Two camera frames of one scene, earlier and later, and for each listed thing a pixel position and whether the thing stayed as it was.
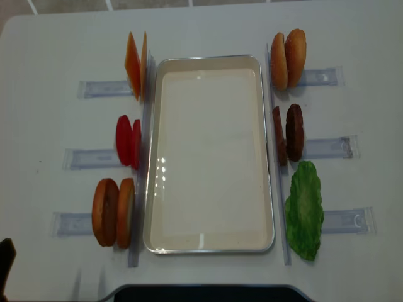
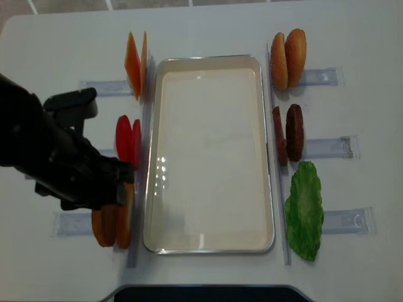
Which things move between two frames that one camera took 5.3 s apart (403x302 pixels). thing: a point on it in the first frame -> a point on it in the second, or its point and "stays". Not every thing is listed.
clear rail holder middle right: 345,147 stays
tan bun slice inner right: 278,63 stays
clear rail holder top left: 103,88 stays
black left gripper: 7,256 -> 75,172
